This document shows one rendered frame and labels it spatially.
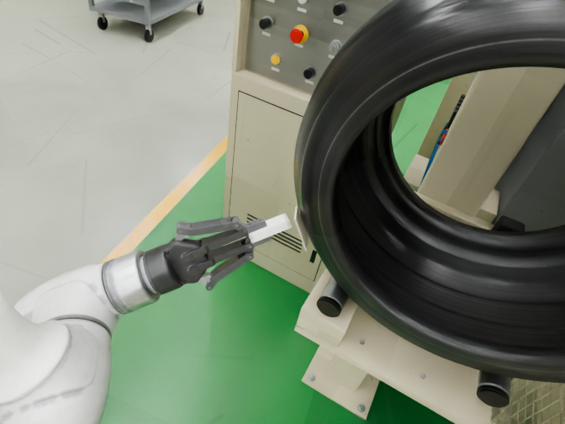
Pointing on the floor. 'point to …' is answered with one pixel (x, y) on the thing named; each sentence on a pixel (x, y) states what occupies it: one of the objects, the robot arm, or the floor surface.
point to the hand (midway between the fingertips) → (268, 227)
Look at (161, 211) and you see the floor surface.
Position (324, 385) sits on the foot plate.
